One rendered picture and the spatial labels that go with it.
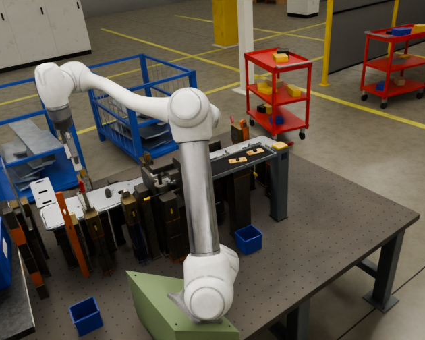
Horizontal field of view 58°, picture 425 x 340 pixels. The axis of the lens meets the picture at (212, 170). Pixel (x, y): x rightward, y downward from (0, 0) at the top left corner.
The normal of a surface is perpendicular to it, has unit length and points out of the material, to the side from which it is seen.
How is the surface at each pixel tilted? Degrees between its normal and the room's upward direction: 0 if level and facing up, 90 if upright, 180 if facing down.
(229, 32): 90
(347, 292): 0
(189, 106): 54
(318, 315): 0
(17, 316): 0
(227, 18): 90
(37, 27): 90
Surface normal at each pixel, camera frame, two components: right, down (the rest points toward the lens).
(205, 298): -0.04, 0.16
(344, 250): -0.07, -0.86
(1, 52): 0.59, 0.37
